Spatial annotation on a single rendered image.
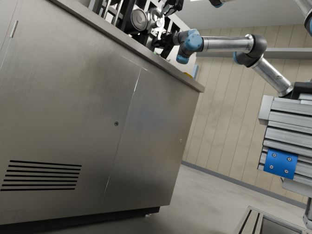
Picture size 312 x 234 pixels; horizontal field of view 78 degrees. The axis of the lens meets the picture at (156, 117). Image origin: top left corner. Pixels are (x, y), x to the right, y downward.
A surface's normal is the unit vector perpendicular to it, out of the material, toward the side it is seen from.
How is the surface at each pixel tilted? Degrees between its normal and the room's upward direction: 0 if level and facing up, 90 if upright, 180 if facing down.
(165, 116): 90
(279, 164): 90
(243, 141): 90
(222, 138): 90
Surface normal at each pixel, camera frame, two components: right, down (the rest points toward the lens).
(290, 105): -0.51, -0.20
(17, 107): 0.68, 0.14
